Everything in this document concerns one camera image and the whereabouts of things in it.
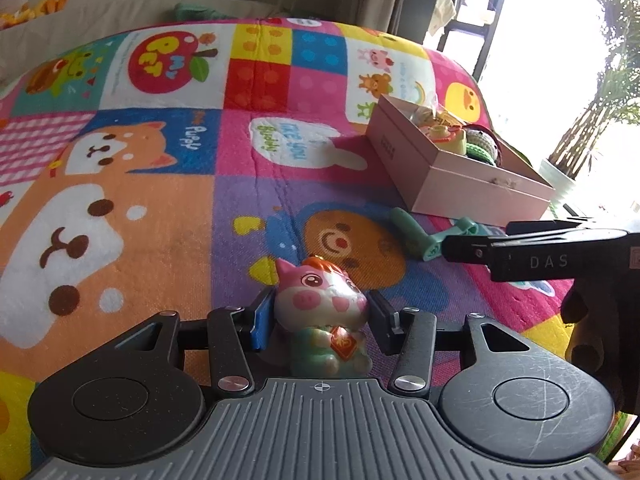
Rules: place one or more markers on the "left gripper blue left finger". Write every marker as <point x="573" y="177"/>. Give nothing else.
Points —
<point x="232" y="333"/>

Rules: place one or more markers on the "pink cardboard box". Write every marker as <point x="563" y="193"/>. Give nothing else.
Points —
<point x="436" y="182"/>

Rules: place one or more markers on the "palm plant white pot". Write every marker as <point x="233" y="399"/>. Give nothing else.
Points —
<point x="616" y="98"/>

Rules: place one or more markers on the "teal toy hair dryer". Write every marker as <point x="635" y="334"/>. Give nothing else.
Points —
<point x="420" y="244"/>

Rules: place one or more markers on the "colourful cartoon play mat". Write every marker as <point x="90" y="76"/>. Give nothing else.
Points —
<point x="153" y="176"/>

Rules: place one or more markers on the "black gloved right hand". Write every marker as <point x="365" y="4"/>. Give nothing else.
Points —
<point x="604" y="313"/>

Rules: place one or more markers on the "yellow cake toy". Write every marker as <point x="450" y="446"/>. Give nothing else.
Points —
<point x="441" y="128"/>

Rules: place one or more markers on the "pink green pig figurine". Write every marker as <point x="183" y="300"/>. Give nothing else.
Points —
<point x="324" y="314"/>

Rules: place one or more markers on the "black metal rack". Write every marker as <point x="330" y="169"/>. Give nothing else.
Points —
<point x="481" y="24"/>

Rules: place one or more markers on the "yellow plush toys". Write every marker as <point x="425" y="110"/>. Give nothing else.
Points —
<point x="28" y="13"/>

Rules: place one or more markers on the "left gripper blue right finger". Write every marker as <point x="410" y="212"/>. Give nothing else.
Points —
<point x="410" y="335"/>

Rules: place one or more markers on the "crochet doll green scarf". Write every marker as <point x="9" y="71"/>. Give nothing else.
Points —
<point x="482" y="145"/>

